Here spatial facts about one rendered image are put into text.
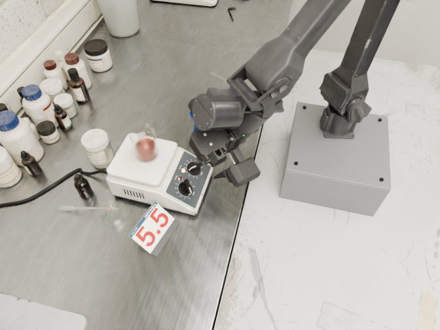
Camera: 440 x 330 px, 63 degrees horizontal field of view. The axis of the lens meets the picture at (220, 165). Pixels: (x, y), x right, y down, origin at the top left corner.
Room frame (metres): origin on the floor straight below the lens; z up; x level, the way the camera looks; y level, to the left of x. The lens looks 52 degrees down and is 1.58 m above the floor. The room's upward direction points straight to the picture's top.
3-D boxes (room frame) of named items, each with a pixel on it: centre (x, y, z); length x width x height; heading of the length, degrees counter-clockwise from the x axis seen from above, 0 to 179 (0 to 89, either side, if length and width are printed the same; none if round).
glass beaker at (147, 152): (0.49, 0.15, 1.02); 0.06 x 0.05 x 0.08; 52
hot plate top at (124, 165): (0.49, 0.16, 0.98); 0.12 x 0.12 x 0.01; 74
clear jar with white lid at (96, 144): (0.55, 0.28, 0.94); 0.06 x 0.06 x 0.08
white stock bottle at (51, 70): (0.82, 0.46, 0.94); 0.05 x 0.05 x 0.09
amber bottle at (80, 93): (0.77, 0.39, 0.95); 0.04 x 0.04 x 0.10
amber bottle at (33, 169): (0.51, 0.44, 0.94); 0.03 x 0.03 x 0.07
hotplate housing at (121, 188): (0.48, 0.14, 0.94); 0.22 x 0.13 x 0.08; 74
